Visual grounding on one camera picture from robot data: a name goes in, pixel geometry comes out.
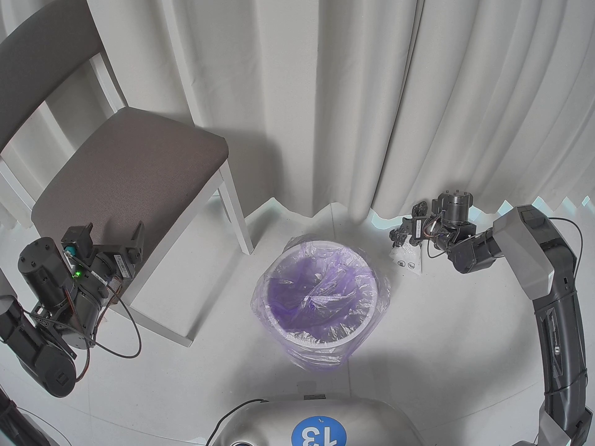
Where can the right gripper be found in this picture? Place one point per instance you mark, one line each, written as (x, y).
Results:
(420, 229)

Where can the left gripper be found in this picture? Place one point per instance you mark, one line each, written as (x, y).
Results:
(118, 265)

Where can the purple plastic bag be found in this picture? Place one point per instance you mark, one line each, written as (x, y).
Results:
(316, 295)

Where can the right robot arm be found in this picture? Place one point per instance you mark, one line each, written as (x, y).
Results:
(525, 244)

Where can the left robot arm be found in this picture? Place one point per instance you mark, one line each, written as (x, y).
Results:
(39, 267)

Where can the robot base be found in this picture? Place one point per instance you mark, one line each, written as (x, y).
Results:
(362, 421)

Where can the white trash bin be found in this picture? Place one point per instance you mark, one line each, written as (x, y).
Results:
(325, 339)

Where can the clear printed wrapper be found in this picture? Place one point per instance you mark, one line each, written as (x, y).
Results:
(406, 260)

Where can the grey and white chair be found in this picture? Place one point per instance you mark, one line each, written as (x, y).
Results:
(130, 179)

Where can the white curtain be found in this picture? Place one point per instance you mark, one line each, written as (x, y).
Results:
(502, 86)
(232, 63)

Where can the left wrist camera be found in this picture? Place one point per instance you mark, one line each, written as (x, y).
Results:
(76, 239)

